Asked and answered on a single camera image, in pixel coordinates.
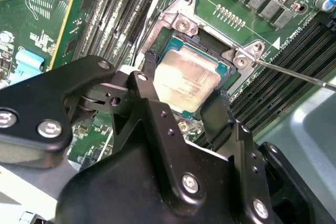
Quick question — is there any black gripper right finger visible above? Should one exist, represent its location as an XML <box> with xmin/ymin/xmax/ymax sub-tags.
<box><xmin>201</xmin><ymin>90</ymin><xmax>316</xmax><ymax>224</ymax></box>

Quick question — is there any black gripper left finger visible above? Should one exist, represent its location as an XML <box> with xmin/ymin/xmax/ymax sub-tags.
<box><xmin>0</xmin><ymin>52</ymin><xmax>208</xmax><ymax>209</ymax></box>

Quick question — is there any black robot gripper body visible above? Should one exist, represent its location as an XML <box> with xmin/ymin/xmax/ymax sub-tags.
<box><xmin>56</xmin><ymin>141</ymin><xmax>247</xmax><ymax>224</ymax></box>

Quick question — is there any silver topped CPU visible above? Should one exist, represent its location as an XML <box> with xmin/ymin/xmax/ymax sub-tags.
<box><xmin>152</xmin><ymin>37</ymin><xmax>229</xmax><ymax>114</ymax></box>

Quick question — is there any thin wire locking lever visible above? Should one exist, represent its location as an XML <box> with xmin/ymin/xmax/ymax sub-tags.
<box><xmin>131</xmin><ymin>0</ymin><xmax>161</xmax><ymax>67</ymax></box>
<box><xmin>254</xmin><ymin>58</ymin><xmax>336</xmax><ymax>90</ymax></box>

